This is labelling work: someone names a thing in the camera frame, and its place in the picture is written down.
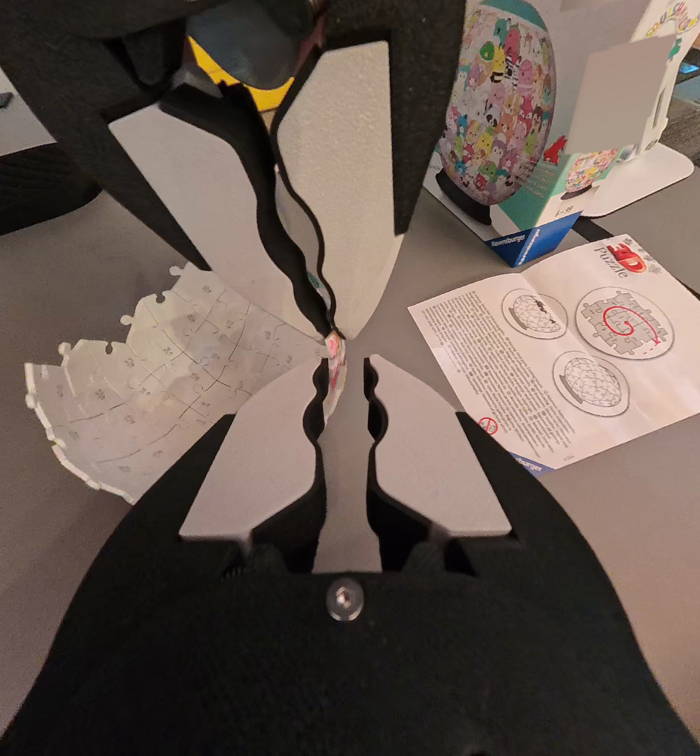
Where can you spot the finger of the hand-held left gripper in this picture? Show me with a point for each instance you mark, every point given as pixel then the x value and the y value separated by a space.
pixel 350 177
pixel 196 189

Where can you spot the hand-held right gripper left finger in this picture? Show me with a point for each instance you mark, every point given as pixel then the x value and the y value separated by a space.
pixel 256 473

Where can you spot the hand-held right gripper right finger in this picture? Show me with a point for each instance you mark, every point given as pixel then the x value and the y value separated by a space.
pixel 439 473

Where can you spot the half-built colourful puzzle ball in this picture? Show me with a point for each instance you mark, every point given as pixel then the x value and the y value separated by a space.
pixel 167 378

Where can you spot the colourful puzzle box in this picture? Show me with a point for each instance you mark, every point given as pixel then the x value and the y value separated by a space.
pixel 504 118

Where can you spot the small black clip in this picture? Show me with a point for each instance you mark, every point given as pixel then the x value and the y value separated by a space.
pixel 1 101

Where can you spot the folded paper instruction leaflet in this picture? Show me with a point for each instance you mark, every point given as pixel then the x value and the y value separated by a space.
pixel 474 366

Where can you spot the yellow plastic bin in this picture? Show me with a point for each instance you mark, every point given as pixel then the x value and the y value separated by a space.
pixel 262 97

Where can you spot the black padded wrist rest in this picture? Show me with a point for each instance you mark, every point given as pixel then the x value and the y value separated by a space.
pixel 26 189

